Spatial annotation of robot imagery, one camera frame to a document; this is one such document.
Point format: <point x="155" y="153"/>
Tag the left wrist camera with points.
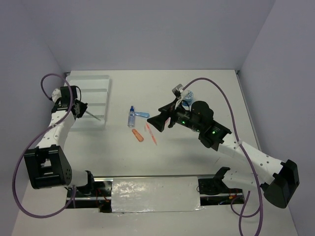
<point x="56" y="94"/>

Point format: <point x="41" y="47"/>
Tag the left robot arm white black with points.
<point x="47" y="164"/>

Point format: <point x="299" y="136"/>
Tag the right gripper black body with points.
<point x="177" y="114"/>

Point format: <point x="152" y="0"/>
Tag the clear spray bottle blue cap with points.
<point x="131" y="117"/>

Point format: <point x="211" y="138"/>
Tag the orange plastic case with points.
<point x="138" y="136"/>

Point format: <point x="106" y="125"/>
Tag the pink plastic case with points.
<point x="167" y="121"/>

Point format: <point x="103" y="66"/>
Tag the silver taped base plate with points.
<point x="155" y="194"/>

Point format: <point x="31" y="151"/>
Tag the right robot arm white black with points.
<point x="279" y="179"/>

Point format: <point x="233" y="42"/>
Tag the green highlighter pen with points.
<point x="92" y="115"/>

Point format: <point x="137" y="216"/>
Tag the blue paint jar far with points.
<point x="189" y="97"/>

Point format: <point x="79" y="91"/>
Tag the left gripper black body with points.
<point x="82" y="106"/>

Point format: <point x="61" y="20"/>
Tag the orange highlighter pen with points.
<point x="152" y="136"/>

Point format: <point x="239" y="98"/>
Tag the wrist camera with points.
<point x="177" y="90"/>
<point x="56" y="94"/>

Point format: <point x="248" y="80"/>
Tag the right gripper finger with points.
<point x="167" y="109"/>
<point x="157" y="122"/>

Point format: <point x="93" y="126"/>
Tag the white compartment tray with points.
<point x="95" y="90"/>

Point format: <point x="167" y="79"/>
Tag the blue plastic case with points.
<point x="142" y="114"/>

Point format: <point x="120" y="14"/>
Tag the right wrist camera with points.
<point x="177" y="90"/>

